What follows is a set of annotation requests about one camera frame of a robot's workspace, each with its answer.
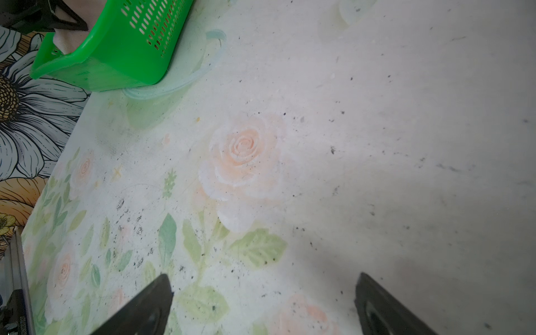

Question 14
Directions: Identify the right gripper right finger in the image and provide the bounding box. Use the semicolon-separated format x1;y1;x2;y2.
355;272;437;335

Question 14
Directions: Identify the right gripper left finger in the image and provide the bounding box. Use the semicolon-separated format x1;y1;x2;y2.
92;274;174;335

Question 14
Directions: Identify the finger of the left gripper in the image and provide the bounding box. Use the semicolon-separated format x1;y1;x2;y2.
1;0;75;34

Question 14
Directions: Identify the pink towel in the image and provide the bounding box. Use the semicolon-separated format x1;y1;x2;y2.
53;0;107;54

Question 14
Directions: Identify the green plastic basket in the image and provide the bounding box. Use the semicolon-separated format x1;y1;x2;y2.
30;0;193;92

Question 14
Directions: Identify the aluminium front rail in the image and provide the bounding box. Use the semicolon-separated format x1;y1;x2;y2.
1;228;36;335

